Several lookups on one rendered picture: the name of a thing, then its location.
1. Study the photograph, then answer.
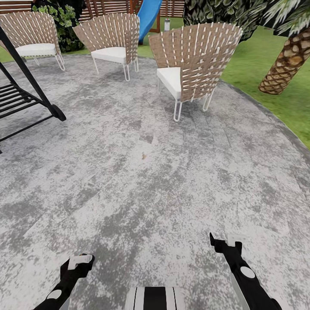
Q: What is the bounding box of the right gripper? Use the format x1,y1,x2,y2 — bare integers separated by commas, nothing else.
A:
210,232,242,261

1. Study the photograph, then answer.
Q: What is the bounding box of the robot trunk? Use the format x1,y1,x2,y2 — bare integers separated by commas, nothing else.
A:
124,286,186,310

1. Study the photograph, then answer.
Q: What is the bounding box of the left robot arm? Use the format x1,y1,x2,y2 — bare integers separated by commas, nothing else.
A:
33,254,94,310

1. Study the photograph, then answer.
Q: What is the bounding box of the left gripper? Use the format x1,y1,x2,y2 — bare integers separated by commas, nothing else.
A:
60,257,94,284

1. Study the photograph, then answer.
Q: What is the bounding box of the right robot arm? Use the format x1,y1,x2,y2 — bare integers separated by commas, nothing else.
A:
210,232,282,310

